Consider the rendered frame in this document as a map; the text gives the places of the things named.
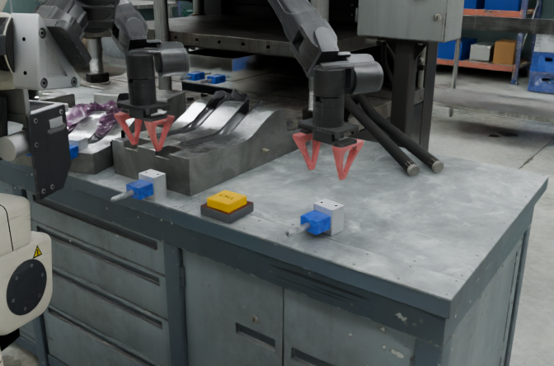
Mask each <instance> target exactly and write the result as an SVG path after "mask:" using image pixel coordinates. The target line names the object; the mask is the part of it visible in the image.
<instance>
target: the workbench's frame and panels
mask: <svg viewBox="0 0 554 366"><path fill-rule="evenodd" d="M548 178H549V177H548ZM548 178H547V180H546V181H545V183H544V184H543V185H542V187H541V188H540V189H539V190H538V192H537V193H536V194H535V196H534V197H533V198H532V199H531V200H530V201H529V203H528V204H527V205H526V207H525V208H524V209H523V211H522V212H521V213H520V215H519V216H518V217H517V218H516V219H515V220H514V222H513V223H512V224H511V226H510V227H509V228H508V230H507V231H506V232H505V234H504V235H503V236H502V238H501V239H500V240H499V241H498V242H497V243H496V244H495V246H494V247H493V248H492V250H491V251H490V253H489V254H488V255H487V256H486V258H485V259H484V260H483V262H482V263H481V264H480V265H479V266H478V267H477V269H476V270H475V271H474V273H473V274H472V275H471V277H470V278H469V279H468V281H467V282H466V283H465V284H464V285H463V286H462V288H461V289H460V290H459V292H458V293H457V294H456V296H455V297H454V298H453V300H452V301H451V302H450V301H447V300H444V299H442V298H437V297H435V296H432V295H429V294H427V293H422V292H420V291H417V290H414V289H410V288H407V287H405V286H402V285H400V284H395V283H393V282H390V281H387V280H385V279H380V278H377V277H374V276H372V275H369V274H365V273H362V272H359V271H357V270H352V269H350V268H347V267H344V266H342V265H338V264H335V263H332V262H330V261H327V260H323V259H320V258H317V257H315V256H310V255H308V254H305V253H302V252H300V251H295V250H293V249H290V248H288V247H285V246H281V245H278V244H274V243H272V242H268V241H265V240H262V239H260V238H257V237H253V236H250V235H247V234H245V233H242V232H238V231H235V230H232V229H230V228H226V227H223V226H220V225H218V224H215V223H211V222H208V221H205V220H203V219H200V218H196V217H193V216H190V215H188V214H185V213H181V212H178V211H175V210H173V209H168V208H165V207H162V206H160V205H157V204H153V203H150V202H148V201H145V200H142V199H141V200H138V199H135V198H132V197H126V198H124V199H120V200H117V201H115V202H112V201H111V200H110V199H111V198H112V197H115V196H116V195H119V194H122V193H120V192H118V191H115V190H111V189H108V188H105V187H103V186H100V185H96V184H93V183H91V182H88V181H84V180H81V179H78V178H76V177H73V176H69V175H68V176H67V179H66V181H65V184H64V187H63V189H61V190H58V191H57V192H55V193H53V194H52V195H49V196H47V197H46V198H44V199H42V200H40V201H39V200H37V197H36V191H35V179H34V173H33V167H29V166H22V165H16V164H10V162H8V161H5V160H3V159H2V160H1V161H0V193H3V194H9V195H17V196H21V197H25V198H26V199H28V200H29V202H30V205H31V231H34V232H42V233H46V234H48V235H49V236H50V238H51V252H52V282H53V292H52V297H51V299H50V302H49V305H48V307H47V308H46V309H45V311H44V312H43V313H42V314H40V315H39V316H38V317H36V318H35V319H33V320H31V321H29V322H27V323H26V324H25V325H23V326H21V327H19V330H20V337H19V338H18V339H16V340H15V341H14V342H15V343H17V344H18V345H20V346H21V347H23V348H24V349H26V350H28V351H29V352H31V353H32V354H34V355H35V356H37V357H38V360H39V366H509V362H510V357H511V351H512V346H513V340H514V330H515V325H516V320H517V314H518V309H519V299H520V294H521V288H522V282H523V273H524V266H525V261H526V256H527V250H528V240H529V235H530V230H531V224H532V221H533V211H534V205H535V204H536V203H537V202H538V200H539V199H540V198H541V196H542V195H543V193H544V192H545V191H546V189H547V183H548Z"/></svg>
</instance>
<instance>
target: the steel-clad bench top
mask: <svg viewBox="0 0 554 366"><path fill-rule="evenodd" d="M55 90H60V91H64V92H71V93H74V95H75V103H76V104H78V103H79V104H81V103H84V104H86V103H87V104H89V103H91V102H92V103H94V93H96V92H100V91H102V90H97V89H93V88H89V87H80V86H79V87H75V88H64V89H55ZM399 148H400V149H401V150H402V151H403V152H404V153H405V154H406V155H407V156H408V157H409V158H410V159H411V160H412V161H413V162H414V163H415V164H416V165H417V166H418V167H419V168H420V171H419V173H418V174H417V175H415V176H410V175H409V174H408V173H407V172H406V171H405V170H404V169H403V168H402V167H401V166H400V164H399V163H398V162H397V161H396V160H395V159H394V158H393V157H392V156H391V155H390V154H389V153H388V152H387V151H386V150H385V148H384V147H383V146H382V145H381V144H380V143H375V142H371V141H366V140H364V145H363V147H362V148H361V149H360V151H359V153H358V154H357V156H356V158H355V159H354V161H353V162H352V164H351V167H350V169H349V172H348V174H347V176H346V178H345V179H344V180H342V181H340V180H339V177H338V173H337V170H336V163H335V158H334V154H333V151H332V145H330V144H327V143H321V146H320V150H319V153H318V157H317V163H316V166H315V169H313V170H311V171H310V170H308V166H307V164H306V162H305V160H304V158H303V155H302V154H301V152H300V150H299V149H297V150H295V151H293V152H290V153H288V154H286V155H283V156H282V157H279V158H276V159H275V160H273V161H271V162H267V163H266V164H264V165H261V166H259V167H256V168H254V169H252V170H250V171H247V172H245V173H243V174H241V175H239V176H236V177H233V178H232V179H230V180H227V181H225V182H223V183H220V184H218V185H216V186H213V187H211V188H209V189H207V190H204V191H202V192H199V193H198V194H196V195H192V196H188V195H183V194H180V193H177V192H175V191H171V190H167V196H165V197H163V198H161V199H157V200H153V199H149V198H144V199H142V200H145V201H148V202H150V203H153V204H157V205H160V206H162V207H165V208H168V209H173V210H175V211H178V212H181V213H184V214H188V215H190V216H193V217H196V218H200V219H203V220H205V221H208V222H211V223H215V224H218V225H220V226H223V227H226V228H230V229H232V230H235V231H238V232H242V233H245V234H247V235H250V236H253V237H257V238H260V239H262V240H265V241H268V242H272V243H274V244H278V245H281V246H285V247H288V248H290V249H293V250H295V251H300V252H302V253H305V254H308V255H310V256H315V257H317V258H320V259H323V260H327V261H330V262H332V263H335V264H338V265H342V266H344V267H347V268H350V269H352V270H357V271H359V272H362V273H365V274H367V275H372V276H374V277H377V278H380V279H385V280H387V281H390V282H393V283H395V284H400V285H402V286H405V287H407V288H410V289H414V290H417V291H420V292H422V293H427V294H429V295H432V296H435V297H437V298H442V299H444V300H447V301H450V302H451V301H452V300H453V298H454V297H455V296H456V294H457V293H458V292H459V290H460V289H461V288H462V286H463V285H464V284H465V283H466V282H467V281H468V279H469V278H470V277H471V275H472V274H473V273H474V271H475V270H476V269H477V267H478V266H479V265H480V264H481V263H482V262H483V260H484V259H485V258H486V256H487V255H488V254H489V253H490V251H491V250H492V248H493V247H494V246H495V244H496V243H497V242H498V241H499V240H500V239H501V238H502V236H503V235H504V234H505V232H506V231H507V230H508V228H509V227H510V226H511V224H512V223H513V222H514V220H515V219H516V218H517V217H518V216H519V215H520V213H521V212H522V211H523V209H524V208H525V207H526V205H527V204H528V203H529V201H530V200H531V199H532V198H533V197H534V196H535V194H536V193H537V192H538V190H539V189H540V188H541V187H542V185H543V184H544V183H545V181H546V180H547V178H548V177H549V175H544V174H540V173H535V172H530V171H523V170H518V169H514V168H509V167H501V166H497V165H492V164H488V163H483V162H475V161H471V160H466V159H461V158H457V157H449V156H444V155H440V154H435V153H431V152H430V153H431V154H432V155H433V156H434V157H436V158H437V159H439V160H440V161H441V162H442V163H443V164H444V169H443V170H442V171H441V172H434V171H433V170H431V169H430V168H429V167H428V166H426V165H425V164H424V163H423V162H422V161H421V160H420V159H418V158H417V157H416V156H414V155H413V154H412V153H411V152H409V151H408V150H407V149H405V148H401V147H399ZM68 175H69V176H73V177H76V178H78V179H81V180H84V181H88V182H91V183H93V184H96V185H100V186H103V187H105V188H108V189H111V190H115V191H118V192H120V193H124V192H126V184H129V183H131V182H133V181H136V180H135V179H131V178H128V177H126V176H121V175H118V174H115V169H114V165H112V166H111V167H108V168H106V169H105V170H103V171H101V172H99V173H97V174H95V175H92V174H85V173H79V172H72V171H69V172H68ZM224 190H229V191H231V192H235V193H238V194H241V195H246V200H247V201H251V202H253V204H254V211H253V212H251V213H249V214H247V215H246V216H244V217H242V218H239V219H238V220H236V221H234V222H232V223H225V222H222V221H219V220H217V219H214V218H210V217H207V216H204V215H201V214H200V206H201V205H202V204H206V203H207V198H208V197H210V196H213V195H216V194H217V193H219V192H221V191H224ZM322 199H329V200H332V201H334V202H336V203H339V204H343V205H344V206H345V209H344V228H343V231H341V232H338V233H337V234H334V235H332V236H331V235H328V234H326V233H324V232H322V233H320V234H317V235H315V234H312V233H310V232H308V231H305V230H304V231H302V232H299V233H297V234H295V235H293V236H291V237H287V236H286V235H285V232H286V231H288V230H290V229H292V228H295V227H297V226H299V225H300V216H301V215H303V214H306V213H308V212H311V211H313V203H315V202H317V201H319V200H322Z"/></svg>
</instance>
